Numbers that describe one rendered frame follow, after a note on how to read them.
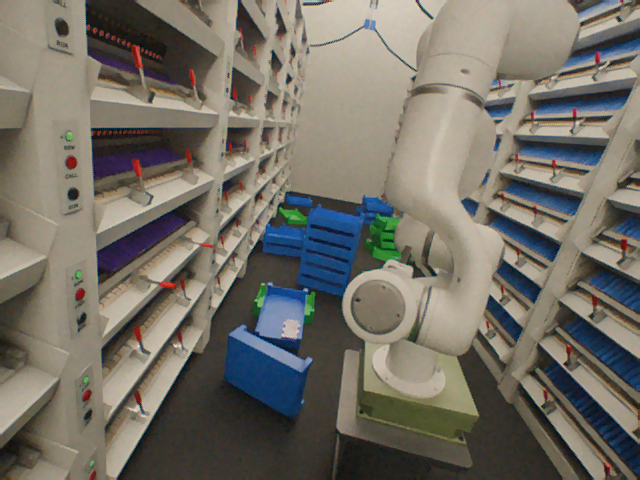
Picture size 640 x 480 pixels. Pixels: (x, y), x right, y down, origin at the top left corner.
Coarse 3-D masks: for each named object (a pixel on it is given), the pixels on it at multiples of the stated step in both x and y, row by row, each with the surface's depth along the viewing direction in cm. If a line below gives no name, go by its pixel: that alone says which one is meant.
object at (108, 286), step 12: (180, 228) 103; (192, 228) 111; (168, 240) 93; (156, 252) 86; (132, 264) 77; (144, 264) 81; (156, 264) 84; (120, 276) 71; (108, 288) 66; (120, 288) 70
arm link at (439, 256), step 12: (480, 228) 69; (432, 240) 71; (492, 240) 67; (432, 252) 71; (444, 252) 70; (492, 252) 66; (504, 252) 69; (432, 264) 74; (444, 264) 71; (492, 264) 67; (444, 276) 76; (444, 288) 72
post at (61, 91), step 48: (0, 0) 34; (48, 48) 38; (48, 96) 39; (0, 144) 39; (48, 144) 40; (0, 192) 41; (48, 192) 41; (48, 288) 45; (96, 288) 55; (48, 336) 48; (96, 336) 57; (96, 384) 60; (48, 432) 54; (96, 432) 63
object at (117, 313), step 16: (176, 208) 113; (208, 224) 114; (176, 256) 93; (192, 256) 104; (144, 272) 80; (160, 272) 83; (176, 272) 93; (128, 288) 73; (160, 288) 84; (112, 304) 67; (128, 304) 69; (144, 304) 77; (112, 320) 63; (128, 320) 71; (112, 336) 65
